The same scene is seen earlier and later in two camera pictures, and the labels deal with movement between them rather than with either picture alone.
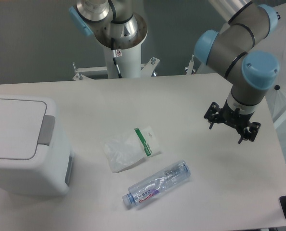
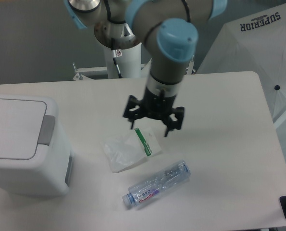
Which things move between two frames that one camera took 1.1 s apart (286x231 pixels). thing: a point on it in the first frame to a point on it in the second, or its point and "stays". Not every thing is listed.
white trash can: x=29 y=154 stays
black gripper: x=234 y=117 to x=155 y=107
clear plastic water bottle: x=152 y=186 stays
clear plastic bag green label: x=123 y=150 stays
